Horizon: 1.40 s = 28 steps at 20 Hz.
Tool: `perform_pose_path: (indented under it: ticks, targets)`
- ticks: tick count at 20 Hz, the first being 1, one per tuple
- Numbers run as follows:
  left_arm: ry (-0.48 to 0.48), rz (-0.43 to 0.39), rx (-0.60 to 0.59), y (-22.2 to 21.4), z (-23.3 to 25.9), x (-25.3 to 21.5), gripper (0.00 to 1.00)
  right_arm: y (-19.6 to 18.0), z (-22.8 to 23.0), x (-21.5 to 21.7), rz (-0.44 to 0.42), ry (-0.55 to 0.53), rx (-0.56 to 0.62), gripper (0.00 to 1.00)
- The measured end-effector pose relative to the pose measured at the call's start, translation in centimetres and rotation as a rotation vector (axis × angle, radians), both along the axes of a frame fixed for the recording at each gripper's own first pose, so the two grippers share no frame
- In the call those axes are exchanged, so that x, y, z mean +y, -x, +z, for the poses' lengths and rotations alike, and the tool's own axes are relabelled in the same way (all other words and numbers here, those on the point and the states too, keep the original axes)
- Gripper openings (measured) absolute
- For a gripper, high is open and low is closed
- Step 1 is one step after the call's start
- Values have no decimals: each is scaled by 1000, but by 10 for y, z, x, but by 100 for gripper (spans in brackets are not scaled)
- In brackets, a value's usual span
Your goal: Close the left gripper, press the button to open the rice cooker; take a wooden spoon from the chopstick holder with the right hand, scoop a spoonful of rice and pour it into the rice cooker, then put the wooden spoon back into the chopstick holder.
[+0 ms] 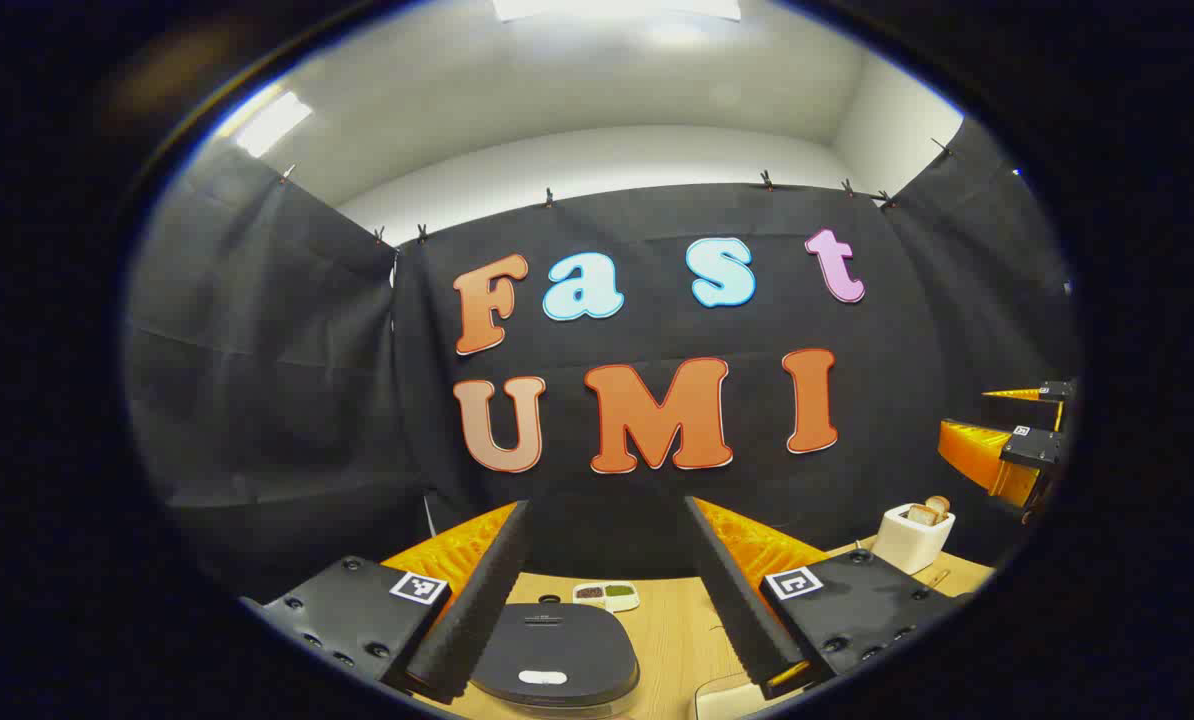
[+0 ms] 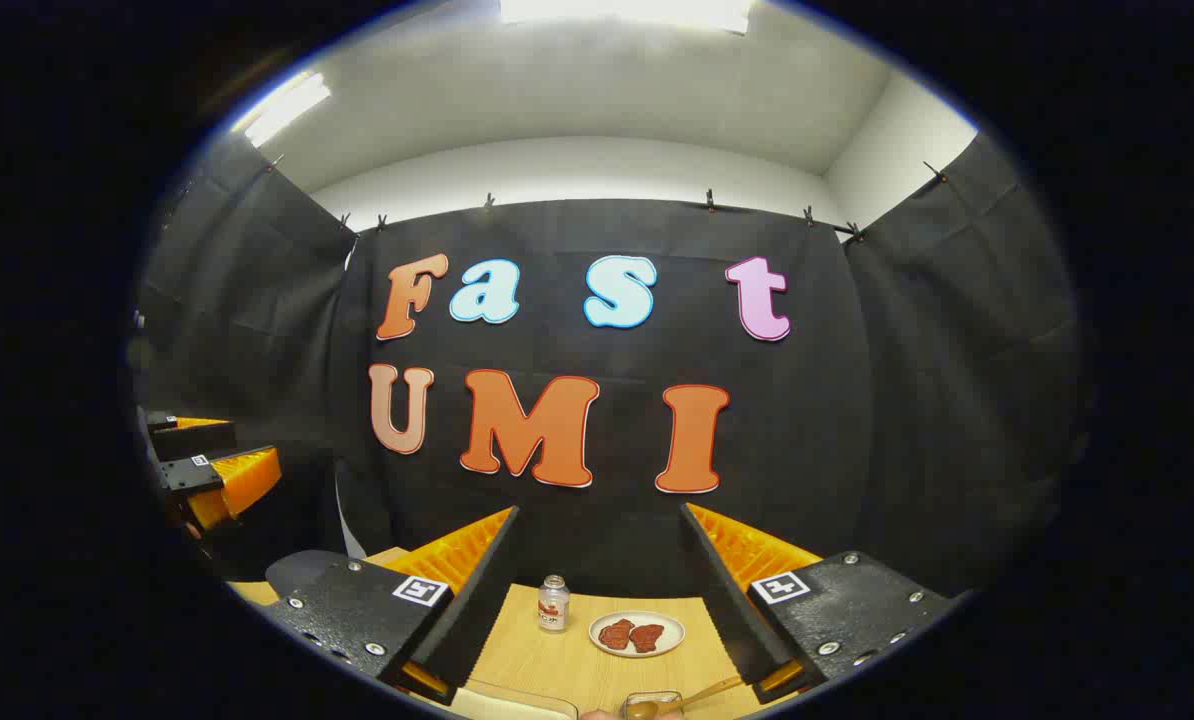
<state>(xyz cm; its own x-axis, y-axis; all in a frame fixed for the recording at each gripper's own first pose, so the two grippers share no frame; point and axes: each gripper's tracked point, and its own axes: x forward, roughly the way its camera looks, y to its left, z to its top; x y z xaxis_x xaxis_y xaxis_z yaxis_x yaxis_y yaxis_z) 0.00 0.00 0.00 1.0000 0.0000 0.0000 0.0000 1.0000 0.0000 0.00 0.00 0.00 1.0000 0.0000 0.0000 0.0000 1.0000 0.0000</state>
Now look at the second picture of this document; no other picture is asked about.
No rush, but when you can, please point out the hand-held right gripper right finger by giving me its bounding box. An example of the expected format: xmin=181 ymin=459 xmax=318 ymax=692
xmin=679 ymin=502 xmax=963 ymax=706

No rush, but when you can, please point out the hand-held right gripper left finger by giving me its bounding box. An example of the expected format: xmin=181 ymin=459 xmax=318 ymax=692
xmin=265 ymin=505 xmax=520 ymax=706

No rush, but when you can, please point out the clear box of rice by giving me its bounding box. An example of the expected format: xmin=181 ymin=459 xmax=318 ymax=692
xmin=452 ymin=680 xmax=578 ymax=720

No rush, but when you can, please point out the wooden spoon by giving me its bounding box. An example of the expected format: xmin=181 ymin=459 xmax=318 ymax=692
xmin=625 ymin=676 xmax=744 ymax=720

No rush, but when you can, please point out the white round plate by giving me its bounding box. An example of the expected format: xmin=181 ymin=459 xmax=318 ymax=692
xmin=588 ymin=611 xmax=686 ymax=658

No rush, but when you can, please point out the clear plastic drink bottle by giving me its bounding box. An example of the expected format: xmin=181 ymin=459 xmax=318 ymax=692
xmin=538 ymin=575 xmax=571 ymax=634

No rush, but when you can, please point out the black backdrop cloth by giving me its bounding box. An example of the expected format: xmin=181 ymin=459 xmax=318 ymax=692
xmin=132 ymin=135 xmax=1088 ymax=601

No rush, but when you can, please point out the ceiling light panel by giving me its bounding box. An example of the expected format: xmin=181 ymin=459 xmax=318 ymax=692
xmin=497 ymin=0 xmax=758 ymax=36
xmin=232 ymin=72 xmax=333 ymax=149

